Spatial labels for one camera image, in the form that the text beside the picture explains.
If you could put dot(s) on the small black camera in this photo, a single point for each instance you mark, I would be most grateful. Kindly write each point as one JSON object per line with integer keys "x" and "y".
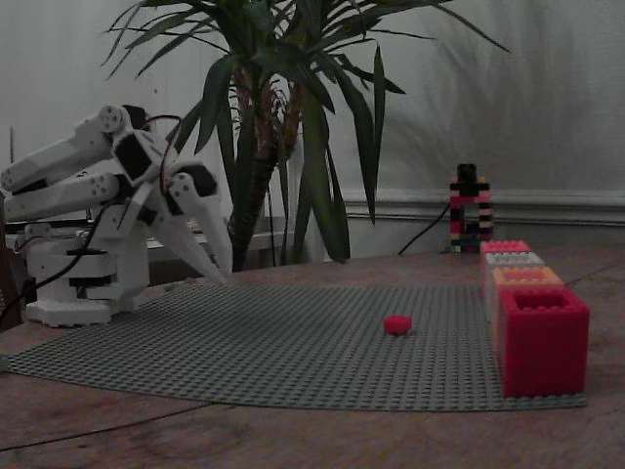
{"x": 470, "y": 172}

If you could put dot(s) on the white gripper black servos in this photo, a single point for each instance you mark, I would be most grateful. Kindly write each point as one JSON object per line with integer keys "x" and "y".
{"x": 172, "y": 207}

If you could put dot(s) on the thin dark stick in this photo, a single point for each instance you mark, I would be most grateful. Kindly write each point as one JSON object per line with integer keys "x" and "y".
{"x": 12, "y": 146}

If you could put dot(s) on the white brick box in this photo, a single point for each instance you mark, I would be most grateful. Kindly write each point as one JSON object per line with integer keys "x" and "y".
{"x": 517, "y": 259}

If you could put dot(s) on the small red round brick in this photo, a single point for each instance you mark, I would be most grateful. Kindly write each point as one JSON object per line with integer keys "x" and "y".
{"x": 397, "y": 325}

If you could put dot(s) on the large red brick box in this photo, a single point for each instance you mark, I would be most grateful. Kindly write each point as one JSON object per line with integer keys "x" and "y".
{"x": 544, "y": 347}

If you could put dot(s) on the grey Lego baseplate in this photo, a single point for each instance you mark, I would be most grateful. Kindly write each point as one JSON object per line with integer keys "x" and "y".
{"x": 244, "y": 342}

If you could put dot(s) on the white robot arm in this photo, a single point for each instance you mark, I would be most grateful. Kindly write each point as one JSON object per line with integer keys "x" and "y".
{"x": 58, "y": 156}

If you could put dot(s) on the green potted palm plant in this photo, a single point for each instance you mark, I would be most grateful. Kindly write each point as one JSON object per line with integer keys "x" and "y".
{"x": 312, "y": 146}

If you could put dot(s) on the multicolour brick tower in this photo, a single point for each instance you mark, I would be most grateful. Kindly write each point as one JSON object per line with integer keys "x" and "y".
{"x": 469, "y": 215}

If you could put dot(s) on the pink brick box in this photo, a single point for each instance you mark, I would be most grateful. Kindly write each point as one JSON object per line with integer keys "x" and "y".
{"x": 505, "y": 246}

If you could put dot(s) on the orange brick box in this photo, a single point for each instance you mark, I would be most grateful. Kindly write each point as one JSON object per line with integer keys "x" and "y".
{"x": 527, "y": 277}

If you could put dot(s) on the brown wooden object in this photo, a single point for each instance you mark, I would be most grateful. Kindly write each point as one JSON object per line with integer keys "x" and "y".
{"x": 7, "y": 293}

